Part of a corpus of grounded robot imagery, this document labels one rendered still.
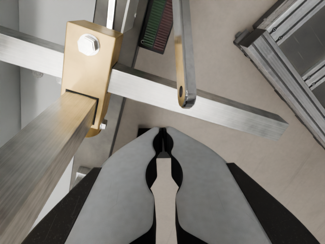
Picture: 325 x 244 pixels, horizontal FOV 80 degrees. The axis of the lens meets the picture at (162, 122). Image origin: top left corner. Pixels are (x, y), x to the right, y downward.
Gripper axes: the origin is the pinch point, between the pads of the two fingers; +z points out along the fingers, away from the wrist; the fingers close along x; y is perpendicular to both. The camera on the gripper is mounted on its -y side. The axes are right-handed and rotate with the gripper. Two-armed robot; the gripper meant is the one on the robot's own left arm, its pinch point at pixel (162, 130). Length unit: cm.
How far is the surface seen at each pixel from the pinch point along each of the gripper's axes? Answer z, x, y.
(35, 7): 33.3, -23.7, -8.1
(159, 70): 95, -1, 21
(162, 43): 25.2, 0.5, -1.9
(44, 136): 2.2, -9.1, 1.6
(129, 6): 15.8, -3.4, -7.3
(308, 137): 96, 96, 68
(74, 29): 11.0, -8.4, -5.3
